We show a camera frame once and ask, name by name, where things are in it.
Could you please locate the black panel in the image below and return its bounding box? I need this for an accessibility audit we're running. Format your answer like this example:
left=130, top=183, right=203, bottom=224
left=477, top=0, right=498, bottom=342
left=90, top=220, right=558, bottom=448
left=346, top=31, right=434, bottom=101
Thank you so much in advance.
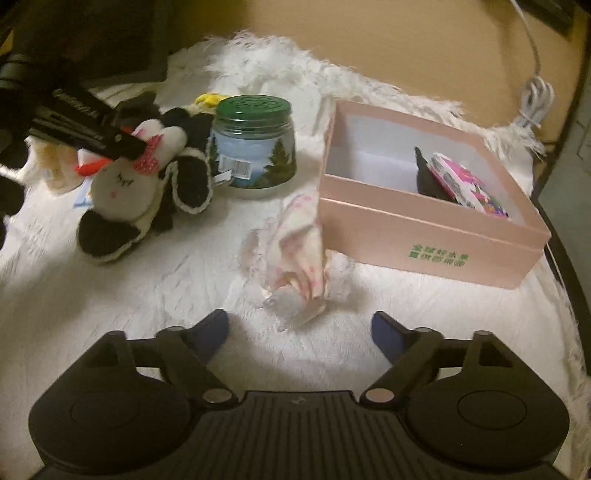
left=0, top=0, right=170, bottom=86

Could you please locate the black plush mouse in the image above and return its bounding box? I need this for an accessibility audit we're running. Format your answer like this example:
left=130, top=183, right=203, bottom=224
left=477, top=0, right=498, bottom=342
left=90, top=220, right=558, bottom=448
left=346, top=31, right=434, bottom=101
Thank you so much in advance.
left=413, top=147, right=457, bottom=202

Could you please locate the pink dotted white cloth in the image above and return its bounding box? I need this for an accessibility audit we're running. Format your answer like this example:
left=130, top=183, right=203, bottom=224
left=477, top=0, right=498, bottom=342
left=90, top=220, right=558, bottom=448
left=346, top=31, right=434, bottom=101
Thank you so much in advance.
left=240, top=194, right=355, bottom=329

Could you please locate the white power cable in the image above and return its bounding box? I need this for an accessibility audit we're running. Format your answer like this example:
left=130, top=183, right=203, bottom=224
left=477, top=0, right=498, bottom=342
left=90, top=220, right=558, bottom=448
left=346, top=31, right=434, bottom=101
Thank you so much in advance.
left=508, top=0, right=556, bottom=131

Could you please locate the pink patterned packet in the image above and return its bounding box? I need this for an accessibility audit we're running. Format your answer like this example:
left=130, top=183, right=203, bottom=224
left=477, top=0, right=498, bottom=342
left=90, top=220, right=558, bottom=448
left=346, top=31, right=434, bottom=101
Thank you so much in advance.
left=427, top=154, right=509, bottom=219

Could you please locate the cream plush toy red scarf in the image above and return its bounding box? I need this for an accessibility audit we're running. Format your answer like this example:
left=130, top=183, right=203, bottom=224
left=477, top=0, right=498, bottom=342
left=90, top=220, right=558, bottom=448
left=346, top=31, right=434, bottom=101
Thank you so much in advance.
left=27, top=137, right=112, bottom=193

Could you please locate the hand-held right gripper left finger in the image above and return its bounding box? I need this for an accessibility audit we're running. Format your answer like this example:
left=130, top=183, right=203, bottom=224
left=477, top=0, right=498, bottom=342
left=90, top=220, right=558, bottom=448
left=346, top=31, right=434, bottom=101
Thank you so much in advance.
left=95, top=309, right=237, bottom=408

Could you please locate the green lid glass jar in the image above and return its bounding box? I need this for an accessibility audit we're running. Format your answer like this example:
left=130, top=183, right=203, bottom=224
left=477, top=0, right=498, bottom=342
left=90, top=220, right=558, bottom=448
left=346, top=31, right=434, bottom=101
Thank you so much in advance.
left=210, top=95, right=297, bottom=200

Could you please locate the yellow plush piece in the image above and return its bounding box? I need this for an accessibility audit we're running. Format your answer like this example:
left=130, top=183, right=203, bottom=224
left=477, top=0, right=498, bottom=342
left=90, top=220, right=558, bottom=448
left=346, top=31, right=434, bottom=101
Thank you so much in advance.
left=195, top=92, right=228, bottom=112

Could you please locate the black and white plush toy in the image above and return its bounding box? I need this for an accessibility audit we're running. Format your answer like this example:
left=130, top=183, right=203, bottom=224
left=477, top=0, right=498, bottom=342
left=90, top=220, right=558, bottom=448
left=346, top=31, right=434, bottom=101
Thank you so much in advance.
left=76, top=119, right=188, bottom=265

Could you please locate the pink cardboard box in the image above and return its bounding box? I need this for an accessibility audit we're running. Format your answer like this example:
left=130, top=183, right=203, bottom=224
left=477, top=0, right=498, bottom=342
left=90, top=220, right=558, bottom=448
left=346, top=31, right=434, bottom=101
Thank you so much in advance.
left=318, top=99, right=553, bottom=291

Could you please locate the white fluffy rug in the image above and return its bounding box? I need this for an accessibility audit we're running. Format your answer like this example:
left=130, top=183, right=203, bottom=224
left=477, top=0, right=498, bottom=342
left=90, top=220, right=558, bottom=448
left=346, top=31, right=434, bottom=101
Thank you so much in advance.
left=0, top=30, right=591, bottom=480

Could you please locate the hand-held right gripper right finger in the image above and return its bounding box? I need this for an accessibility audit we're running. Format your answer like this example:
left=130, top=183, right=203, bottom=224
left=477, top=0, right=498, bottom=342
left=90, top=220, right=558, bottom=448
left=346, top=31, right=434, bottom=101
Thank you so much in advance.
left=360, top=310, right=509, bottom=408

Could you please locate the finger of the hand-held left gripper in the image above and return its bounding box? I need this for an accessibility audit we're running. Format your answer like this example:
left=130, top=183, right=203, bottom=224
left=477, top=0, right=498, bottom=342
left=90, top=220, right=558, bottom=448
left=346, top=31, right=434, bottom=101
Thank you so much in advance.
left=28, top=87, right=151, bottom=160

